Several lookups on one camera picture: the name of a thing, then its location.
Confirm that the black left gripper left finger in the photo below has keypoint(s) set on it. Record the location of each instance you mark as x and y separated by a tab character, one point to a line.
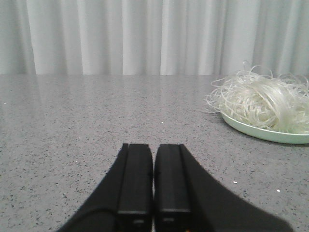
122	202

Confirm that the white vermicelli noodle bundle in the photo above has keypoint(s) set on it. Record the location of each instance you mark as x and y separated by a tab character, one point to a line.
257	97

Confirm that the light green round plate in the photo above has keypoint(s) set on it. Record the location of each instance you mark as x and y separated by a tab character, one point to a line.
273	136

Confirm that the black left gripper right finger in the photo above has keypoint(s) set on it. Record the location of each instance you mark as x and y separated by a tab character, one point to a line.
188	199

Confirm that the white pleated curtain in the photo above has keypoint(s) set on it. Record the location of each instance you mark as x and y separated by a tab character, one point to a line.
165	37

